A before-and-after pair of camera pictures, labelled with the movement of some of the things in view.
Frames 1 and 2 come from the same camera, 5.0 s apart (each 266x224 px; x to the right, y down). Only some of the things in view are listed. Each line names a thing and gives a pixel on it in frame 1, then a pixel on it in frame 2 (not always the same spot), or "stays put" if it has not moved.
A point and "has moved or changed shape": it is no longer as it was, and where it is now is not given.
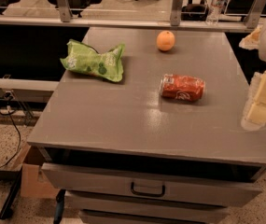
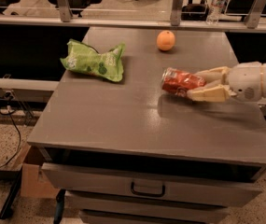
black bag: x=195 y=12 stays put
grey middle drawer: x=141 y=203 stays put
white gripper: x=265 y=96 → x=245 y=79
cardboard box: x=33 y=182 stays put
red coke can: x=181 y=87 has moved or changed shape
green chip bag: x=105 y=64 stays put
